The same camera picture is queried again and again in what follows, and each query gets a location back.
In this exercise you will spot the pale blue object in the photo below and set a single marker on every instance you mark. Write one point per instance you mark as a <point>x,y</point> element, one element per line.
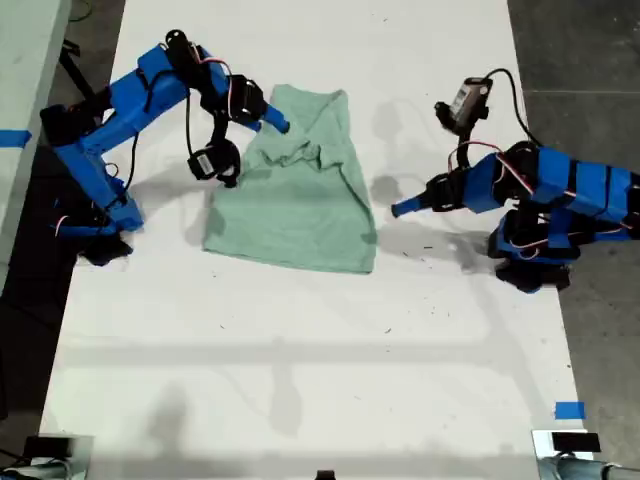
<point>570,470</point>
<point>45,472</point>

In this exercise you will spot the black stand leg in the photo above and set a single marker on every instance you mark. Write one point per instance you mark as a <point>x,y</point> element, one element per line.
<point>80,80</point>

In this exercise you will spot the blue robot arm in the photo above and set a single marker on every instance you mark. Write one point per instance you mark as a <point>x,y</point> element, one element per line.
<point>150,95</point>
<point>575,185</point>

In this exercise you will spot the black camera box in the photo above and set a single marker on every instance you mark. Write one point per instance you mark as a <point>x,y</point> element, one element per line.
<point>205,162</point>
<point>467,100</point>

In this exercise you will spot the black camera stalk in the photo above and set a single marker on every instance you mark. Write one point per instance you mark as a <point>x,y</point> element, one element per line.
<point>220,131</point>
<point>464,145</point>

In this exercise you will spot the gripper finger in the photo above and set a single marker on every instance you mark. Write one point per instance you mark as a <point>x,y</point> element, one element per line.
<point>412,205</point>
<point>274,118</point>

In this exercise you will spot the white plate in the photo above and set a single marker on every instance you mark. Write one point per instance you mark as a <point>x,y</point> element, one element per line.
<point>541,442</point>

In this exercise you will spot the black clip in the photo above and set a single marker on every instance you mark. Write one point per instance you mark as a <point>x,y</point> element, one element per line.
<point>326,475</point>

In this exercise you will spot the pale green T-shirt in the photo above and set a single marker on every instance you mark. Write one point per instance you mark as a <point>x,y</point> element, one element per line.
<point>290,215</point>

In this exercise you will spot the pale side table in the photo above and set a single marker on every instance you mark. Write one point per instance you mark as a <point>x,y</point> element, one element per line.
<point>25,60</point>

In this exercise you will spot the blue tape strip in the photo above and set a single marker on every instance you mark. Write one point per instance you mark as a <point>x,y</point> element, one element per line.
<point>570,410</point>
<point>15,137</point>

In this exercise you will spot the small black box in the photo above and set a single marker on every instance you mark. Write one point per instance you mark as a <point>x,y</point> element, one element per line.
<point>47,446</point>
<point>575,442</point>

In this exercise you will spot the grey metal plate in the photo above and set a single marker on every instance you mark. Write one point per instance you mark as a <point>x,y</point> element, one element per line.
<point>82,450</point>

